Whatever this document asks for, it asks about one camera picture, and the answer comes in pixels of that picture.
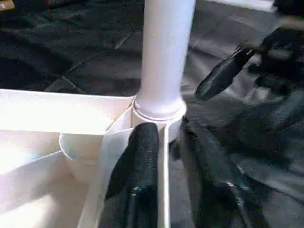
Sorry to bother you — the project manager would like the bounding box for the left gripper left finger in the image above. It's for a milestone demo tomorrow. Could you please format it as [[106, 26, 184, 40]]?
[[98, 122, 160, 228]]

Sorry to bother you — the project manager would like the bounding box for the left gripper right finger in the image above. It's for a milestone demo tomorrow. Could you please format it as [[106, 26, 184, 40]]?
[[179, 117, 269, 228]]

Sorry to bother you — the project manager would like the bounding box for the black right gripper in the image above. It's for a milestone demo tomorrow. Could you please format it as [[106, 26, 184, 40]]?
[[195, 0, 304, 101]]

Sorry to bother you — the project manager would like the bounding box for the white plastic table leg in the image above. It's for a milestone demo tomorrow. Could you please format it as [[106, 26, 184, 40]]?
[[132, 0, 197, 123]]

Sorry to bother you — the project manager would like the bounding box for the white plastic table top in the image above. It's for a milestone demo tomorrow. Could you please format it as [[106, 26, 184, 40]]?
[[0, 89, 184, 228]]

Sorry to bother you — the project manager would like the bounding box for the black plastic mat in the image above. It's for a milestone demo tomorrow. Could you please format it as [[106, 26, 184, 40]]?
[[0, 0, 304, 228]]

